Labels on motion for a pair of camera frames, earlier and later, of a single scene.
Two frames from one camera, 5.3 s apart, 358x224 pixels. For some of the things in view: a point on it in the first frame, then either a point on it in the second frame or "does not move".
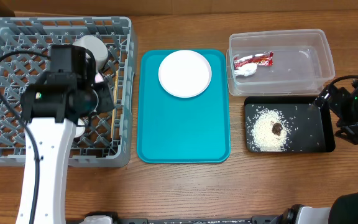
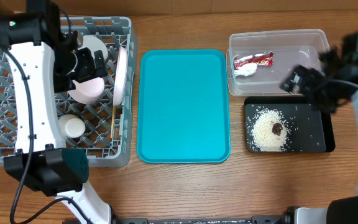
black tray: [287, 124] does not move
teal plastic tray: [174, 130] does not move
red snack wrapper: [264, 59] does not move
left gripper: [108, 97] → [89, 71]
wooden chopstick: [116, 87] → [112, 120]
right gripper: [335, 97] → [301, 81]
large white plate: [184, 73] → [120, 84]
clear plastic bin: [271, 62] does not move
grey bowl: [96, 46] does not move
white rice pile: [270, 130] does not move
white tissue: [248, 69] does not move
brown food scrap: [276, 127] does not move
